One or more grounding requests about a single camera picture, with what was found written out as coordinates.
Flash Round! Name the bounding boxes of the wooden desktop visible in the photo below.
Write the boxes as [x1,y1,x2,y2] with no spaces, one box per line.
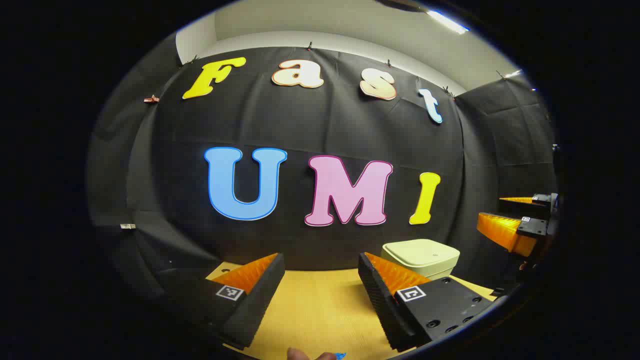
[206,261,498,360]

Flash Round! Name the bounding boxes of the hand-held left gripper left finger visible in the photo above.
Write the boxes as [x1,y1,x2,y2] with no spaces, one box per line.
[160,252,286,351]

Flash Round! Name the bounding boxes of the black backdrop cloth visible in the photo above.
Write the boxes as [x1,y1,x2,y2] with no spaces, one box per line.
[86,34,558,301]

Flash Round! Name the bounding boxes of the green desktop garbage bin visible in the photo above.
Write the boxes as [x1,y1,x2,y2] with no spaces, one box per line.
[381,238,461,281]

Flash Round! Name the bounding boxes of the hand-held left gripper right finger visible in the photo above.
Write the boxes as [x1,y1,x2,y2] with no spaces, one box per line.
[357,251,496,352]

